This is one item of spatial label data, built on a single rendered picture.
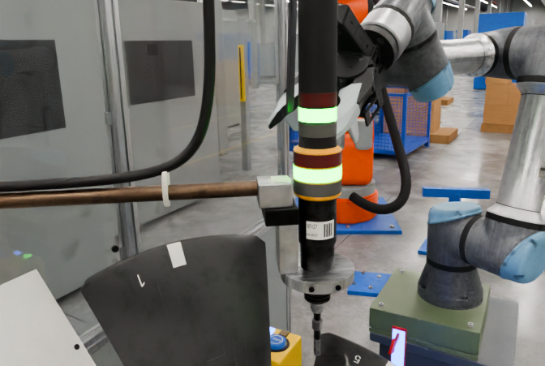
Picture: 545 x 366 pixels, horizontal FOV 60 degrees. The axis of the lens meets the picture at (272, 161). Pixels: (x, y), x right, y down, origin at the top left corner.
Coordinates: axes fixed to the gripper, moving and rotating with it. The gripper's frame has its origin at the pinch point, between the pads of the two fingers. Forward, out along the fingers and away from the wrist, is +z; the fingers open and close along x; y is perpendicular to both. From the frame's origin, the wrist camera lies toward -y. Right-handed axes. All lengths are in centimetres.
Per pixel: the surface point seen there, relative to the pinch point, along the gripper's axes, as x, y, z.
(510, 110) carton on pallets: 147, 583, -686
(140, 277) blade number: 10.2, 6.0, 23.7
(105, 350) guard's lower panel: 60, 61, 30
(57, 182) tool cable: 5.6, -13.3, 24.6
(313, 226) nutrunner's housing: -11.2, -2.7, 14.6
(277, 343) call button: 16, 52, 11
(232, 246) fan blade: 5.3, 10.0, 13.8
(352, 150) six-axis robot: 162, 255, -222
